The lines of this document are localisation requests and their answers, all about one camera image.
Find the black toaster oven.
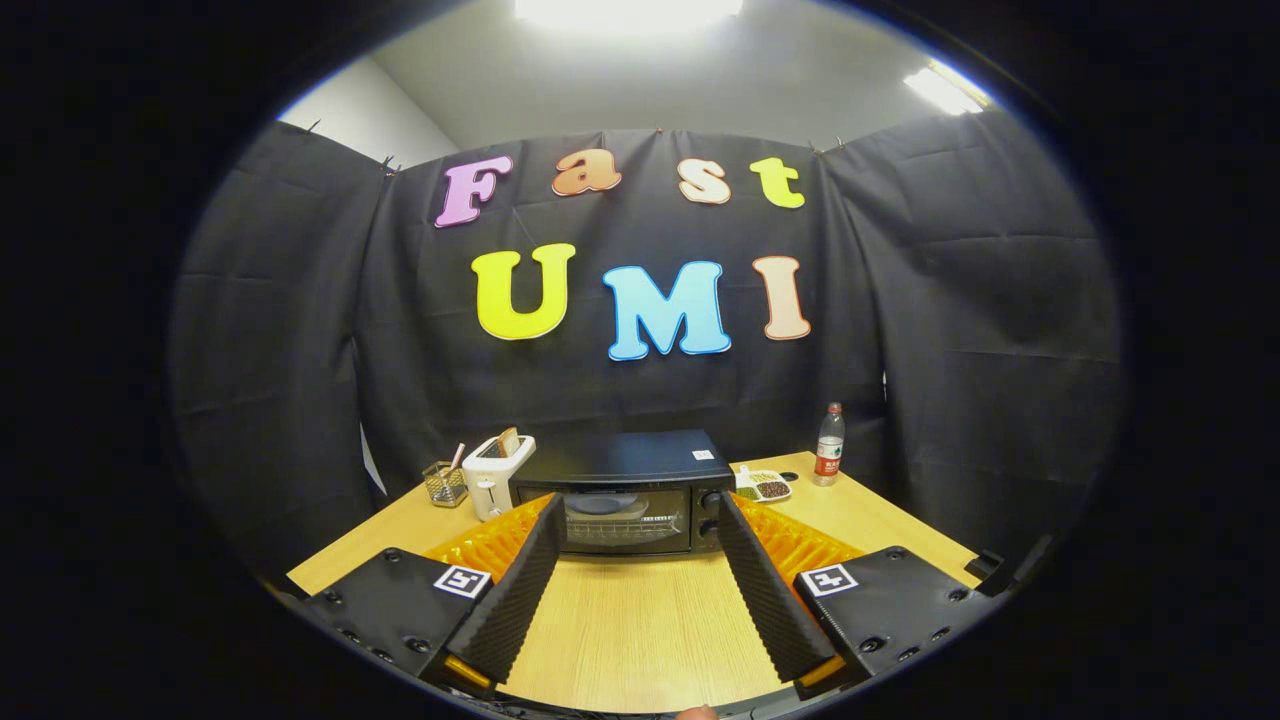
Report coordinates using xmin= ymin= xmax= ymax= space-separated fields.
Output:
xmin=508 ymin=430 xmax=736 ymax=557

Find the dark furniture piece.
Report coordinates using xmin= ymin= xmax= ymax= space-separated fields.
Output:
xmin=963 ymin=535 xmax=1053 ymax=591

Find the clear water bottle red label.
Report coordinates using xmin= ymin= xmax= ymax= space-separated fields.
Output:
xmin=812 ymin=402 xmax=847 ymax=488

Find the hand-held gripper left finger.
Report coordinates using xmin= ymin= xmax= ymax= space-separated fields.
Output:
xmin=290 ymin=492 xmax=568 ymax=696

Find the black backdrop cloth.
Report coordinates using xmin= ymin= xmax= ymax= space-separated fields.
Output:
xmin=168 ymin=110 xmax=1126 ymax=581

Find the white pop-up toaster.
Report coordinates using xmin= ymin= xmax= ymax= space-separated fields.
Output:
xmin=462 ymin=434 xmax=537 ymax=523

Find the wire mesh holder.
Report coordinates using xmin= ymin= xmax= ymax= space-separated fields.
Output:
xmin=422 ymin=460 xmax=469 ymax=508

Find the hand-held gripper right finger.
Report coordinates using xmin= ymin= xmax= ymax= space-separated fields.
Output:
xmin=717 ymin=492 xmax=1001 ymax=696

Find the white square dish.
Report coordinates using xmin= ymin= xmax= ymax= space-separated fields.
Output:
xmin=566 ymin=492 xmax=653 ymax=523

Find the large ceiling light panel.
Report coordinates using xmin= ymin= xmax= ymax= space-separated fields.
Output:
xmin=512 ymin=0 xmax=746 ymax=36

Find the white divided bean dish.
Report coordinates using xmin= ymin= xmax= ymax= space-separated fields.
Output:
xmin=733 ymin=465 xmax=794 ymax=504

